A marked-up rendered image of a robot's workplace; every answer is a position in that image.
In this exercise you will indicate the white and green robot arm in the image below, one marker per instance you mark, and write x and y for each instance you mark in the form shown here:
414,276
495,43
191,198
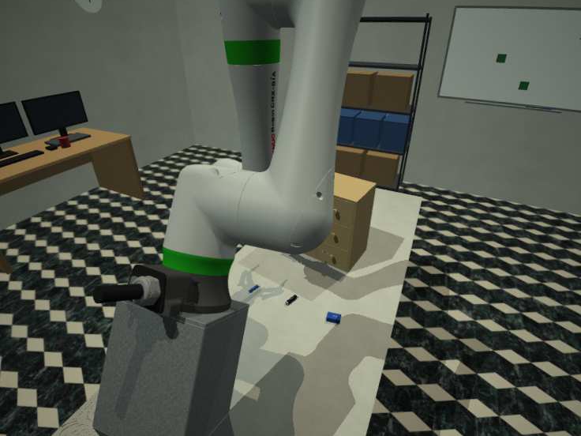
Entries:
283,198

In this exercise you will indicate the light wooden chest of drawers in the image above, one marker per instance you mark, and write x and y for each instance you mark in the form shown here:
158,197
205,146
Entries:
362,193

